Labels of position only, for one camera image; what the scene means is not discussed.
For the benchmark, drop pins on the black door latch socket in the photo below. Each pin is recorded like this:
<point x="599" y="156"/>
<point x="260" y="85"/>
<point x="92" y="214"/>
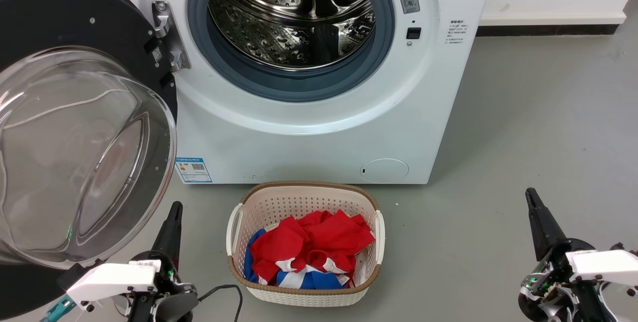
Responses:
<point x="413" y="33"/>

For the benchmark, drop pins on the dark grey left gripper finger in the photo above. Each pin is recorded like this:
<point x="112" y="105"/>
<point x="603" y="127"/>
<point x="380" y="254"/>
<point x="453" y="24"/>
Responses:
<point x="169" y="235"/>

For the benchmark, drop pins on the round black glass washer door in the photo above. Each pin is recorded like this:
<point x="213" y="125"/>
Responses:
<point x="75" y="8"/>

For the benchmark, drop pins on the stainless steel washer drum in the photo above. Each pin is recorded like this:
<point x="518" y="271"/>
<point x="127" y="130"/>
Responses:
<point x="279" y="38"/>

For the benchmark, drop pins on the small printed text label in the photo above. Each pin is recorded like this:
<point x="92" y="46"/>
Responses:
<point x="457" y="32"/>

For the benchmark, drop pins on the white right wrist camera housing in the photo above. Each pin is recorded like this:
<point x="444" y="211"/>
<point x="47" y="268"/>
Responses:
<point x="605" y="264"/>

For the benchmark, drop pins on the red garment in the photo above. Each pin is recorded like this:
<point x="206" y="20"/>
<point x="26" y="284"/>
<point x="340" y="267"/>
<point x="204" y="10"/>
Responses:
<point x="324" y="237"/>

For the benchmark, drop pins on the round white filter cover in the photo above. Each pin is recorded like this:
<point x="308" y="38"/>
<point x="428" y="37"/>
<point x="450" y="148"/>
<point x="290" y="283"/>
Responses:
<point x="385" y="171"/>

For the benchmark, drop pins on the white front-load washing machine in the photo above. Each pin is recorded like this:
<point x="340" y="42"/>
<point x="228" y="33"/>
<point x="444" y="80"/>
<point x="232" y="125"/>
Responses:
<point x="299" y="152"/>

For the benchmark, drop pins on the blue energy label sticker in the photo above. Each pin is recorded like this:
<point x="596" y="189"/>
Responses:
<point x="194" y="170"/>

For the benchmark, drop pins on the cream plastic laundry basket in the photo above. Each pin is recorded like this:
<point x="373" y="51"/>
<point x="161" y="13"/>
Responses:
<point x="299" y="197"/>

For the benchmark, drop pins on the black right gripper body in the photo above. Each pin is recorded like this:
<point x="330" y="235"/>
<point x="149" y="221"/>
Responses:
<point x="556" y="272"/>

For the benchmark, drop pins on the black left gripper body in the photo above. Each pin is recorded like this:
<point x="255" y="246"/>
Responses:
<point x="169" y="302"/>

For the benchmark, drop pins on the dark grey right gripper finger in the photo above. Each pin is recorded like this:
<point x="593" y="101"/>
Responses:
<point x="544" y="227"/>

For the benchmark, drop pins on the silver metal door hinge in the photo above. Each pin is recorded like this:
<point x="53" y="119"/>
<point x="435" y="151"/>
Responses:
<point x="172" y="38"/>

